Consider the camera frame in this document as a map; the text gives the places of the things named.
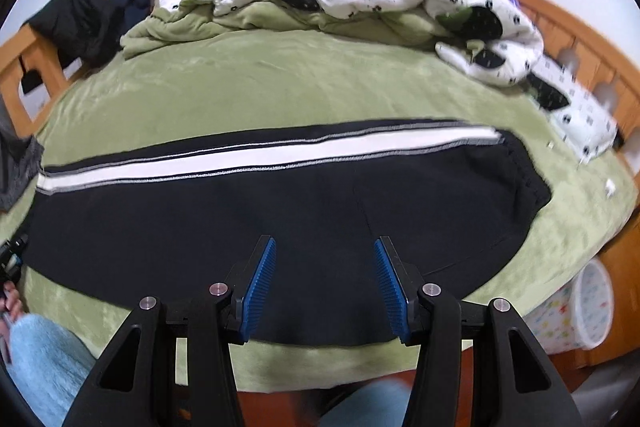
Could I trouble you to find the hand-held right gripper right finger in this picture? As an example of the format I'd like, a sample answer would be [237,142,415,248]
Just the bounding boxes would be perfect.
[374,235,583,427]

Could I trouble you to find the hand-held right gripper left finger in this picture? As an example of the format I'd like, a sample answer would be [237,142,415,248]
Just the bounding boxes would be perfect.
[62,234,277,427]

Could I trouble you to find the black pants with white stripe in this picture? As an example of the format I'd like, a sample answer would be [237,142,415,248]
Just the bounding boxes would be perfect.
[22,119,553,348]

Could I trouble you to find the person's left forearm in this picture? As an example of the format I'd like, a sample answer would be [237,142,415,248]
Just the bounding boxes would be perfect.
[7,313,99,427]

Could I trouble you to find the person's left hand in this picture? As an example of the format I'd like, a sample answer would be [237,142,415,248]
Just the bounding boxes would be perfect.
[0,283,25,364]

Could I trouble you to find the grey jeans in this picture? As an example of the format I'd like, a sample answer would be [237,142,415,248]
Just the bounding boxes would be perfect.
[0,104,46,212]

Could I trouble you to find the person's leg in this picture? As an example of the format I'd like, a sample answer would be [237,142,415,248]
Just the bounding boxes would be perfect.
[319,378,417,427]

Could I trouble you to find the white patterned bin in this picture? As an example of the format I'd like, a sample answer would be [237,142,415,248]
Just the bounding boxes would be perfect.
[525,259,615,354]

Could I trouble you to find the green fleece bed sheet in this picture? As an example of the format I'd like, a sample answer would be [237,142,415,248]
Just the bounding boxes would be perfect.
[22,27,640,395]

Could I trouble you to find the black jacket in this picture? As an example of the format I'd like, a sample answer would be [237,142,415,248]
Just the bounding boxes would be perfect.
[22,0,132,65]

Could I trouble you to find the white patterned pillow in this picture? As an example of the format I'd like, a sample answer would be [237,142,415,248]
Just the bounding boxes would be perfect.
[525,57,621,164]

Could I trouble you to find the wooden bed frame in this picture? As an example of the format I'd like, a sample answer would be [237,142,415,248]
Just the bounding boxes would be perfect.
[0,0,640,370]

